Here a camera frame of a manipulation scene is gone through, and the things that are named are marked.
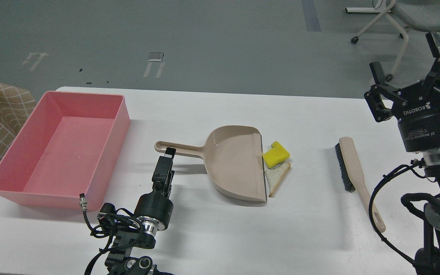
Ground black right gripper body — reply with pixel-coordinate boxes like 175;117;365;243
391;83;440;152

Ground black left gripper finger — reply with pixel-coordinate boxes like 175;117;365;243
152;147;176;191

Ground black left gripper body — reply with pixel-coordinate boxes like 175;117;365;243
133;181;173;231

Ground beige hand brush black bristles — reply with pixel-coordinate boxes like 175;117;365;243
335;136;386;233

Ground beige plastic dustpan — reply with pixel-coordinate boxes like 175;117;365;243
154;125;268;203

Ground yellow sponge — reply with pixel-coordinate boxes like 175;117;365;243
262;141;290;169

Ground triangular bread slice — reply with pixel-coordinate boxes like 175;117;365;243
264;162;291;198

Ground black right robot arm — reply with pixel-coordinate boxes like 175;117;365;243
364;33;440;275

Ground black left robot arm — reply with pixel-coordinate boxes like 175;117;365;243
79;147;176;275

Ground pink plastic bin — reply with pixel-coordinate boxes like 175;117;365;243
0;91;130;210

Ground grey office chair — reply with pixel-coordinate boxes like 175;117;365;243
351;0;440;82

